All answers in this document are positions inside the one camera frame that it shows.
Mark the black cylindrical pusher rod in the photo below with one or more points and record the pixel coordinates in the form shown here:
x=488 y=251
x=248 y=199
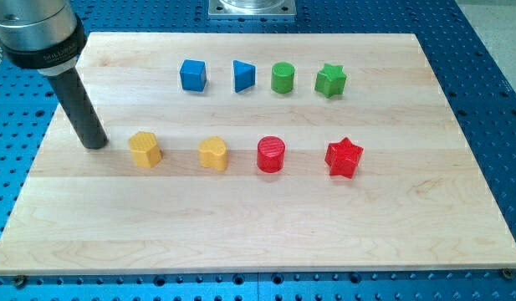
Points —
x=77 y=106

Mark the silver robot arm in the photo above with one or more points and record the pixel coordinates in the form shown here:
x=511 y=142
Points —
x=47 y=35

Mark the yellow heart block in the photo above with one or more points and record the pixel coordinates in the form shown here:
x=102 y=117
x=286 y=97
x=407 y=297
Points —
x=212 y=153

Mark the yellow hexagon block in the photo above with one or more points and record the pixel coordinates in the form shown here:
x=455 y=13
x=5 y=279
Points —
x=144 y=149

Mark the blue cube block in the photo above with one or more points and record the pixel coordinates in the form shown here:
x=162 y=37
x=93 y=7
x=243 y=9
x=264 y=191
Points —
x=193 y=75

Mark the wooden board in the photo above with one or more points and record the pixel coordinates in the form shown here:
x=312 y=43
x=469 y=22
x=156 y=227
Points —
x=418 y=199

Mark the blue triangle block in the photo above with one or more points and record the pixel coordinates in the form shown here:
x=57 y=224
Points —
x=244 y=75

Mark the left board stop screw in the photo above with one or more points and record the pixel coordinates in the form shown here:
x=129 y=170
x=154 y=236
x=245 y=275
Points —
x=20 y=281

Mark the board stop screw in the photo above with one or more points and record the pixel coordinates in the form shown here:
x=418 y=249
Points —
x=507 y=273
x=20 y=281

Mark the red cylinder block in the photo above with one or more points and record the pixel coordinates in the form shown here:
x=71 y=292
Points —
x=270 y=154

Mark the green cylinder block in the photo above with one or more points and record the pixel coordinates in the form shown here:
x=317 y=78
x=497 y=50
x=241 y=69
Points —
x=282 y=77

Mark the green star block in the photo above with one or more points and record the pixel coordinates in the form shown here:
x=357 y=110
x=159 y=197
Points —
x=330 y=80

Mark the red star block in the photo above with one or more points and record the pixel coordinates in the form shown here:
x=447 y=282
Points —
x=343 y=157

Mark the right board stop screw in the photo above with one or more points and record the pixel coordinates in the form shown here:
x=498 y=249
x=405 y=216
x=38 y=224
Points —
x=507 y=273

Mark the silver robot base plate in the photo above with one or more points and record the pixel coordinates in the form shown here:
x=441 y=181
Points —
x=251 y=8

